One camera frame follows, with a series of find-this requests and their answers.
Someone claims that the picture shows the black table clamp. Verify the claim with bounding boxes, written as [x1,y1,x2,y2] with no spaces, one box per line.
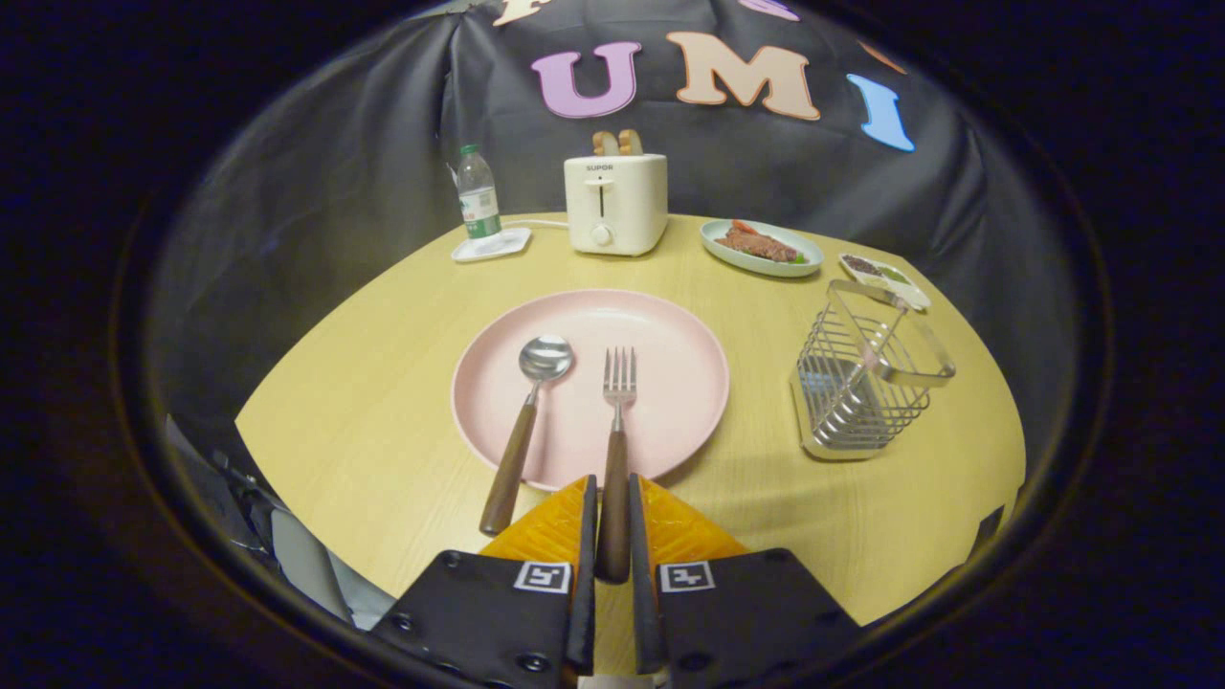
[971,505,1006,561]

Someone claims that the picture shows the pale green oval plate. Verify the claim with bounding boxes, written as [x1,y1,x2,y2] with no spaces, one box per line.
[700,218,824,278]

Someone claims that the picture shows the brown meat slices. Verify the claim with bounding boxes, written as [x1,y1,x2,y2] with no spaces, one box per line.
[715,220,805,264]

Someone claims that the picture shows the white divided dish with grains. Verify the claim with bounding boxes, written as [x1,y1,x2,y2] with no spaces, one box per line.
[838,253,931,311]

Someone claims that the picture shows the pale grey frame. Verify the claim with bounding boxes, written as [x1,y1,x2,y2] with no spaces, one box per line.
[167,416,395,631]

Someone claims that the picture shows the black backdrop cloth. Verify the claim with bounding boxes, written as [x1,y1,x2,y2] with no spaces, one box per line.
[144,0,1082,460]

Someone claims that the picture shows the cream white toaster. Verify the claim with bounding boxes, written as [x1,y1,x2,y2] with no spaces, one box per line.
[563,153,669,257]

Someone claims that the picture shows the wooden handled metal fork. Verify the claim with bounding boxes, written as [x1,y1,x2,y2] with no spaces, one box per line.
[593,346,639,585]

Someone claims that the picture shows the wooden handled metal spoon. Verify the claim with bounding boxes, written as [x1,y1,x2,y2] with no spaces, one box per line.
[479,335,575,537]

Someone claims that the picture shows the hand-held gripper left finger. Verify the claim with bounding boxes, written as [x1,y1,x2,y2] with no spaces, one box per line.
[368,474,599,689]

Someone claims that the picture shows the white square coaster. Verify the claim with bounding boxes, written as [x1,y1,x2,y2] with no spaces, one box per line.
[451,227,533,263]

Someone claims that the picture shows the pink round plate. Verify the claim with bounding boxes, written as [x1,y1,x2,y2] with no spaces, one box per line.
[451,289,730,493]

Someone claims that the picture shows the clear plastic water bottle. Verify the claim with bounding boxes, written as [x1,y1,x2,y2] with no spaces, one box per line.
[456,144,503,242]

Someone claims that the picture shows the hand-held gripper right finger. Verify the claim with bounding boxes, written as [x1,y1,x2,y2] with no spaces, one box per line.
[627,474,862,689]

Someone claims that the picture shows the metal wire cutlery basket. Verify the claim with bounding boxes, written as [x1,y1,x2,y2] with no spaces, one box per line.
[791,279,957,462]

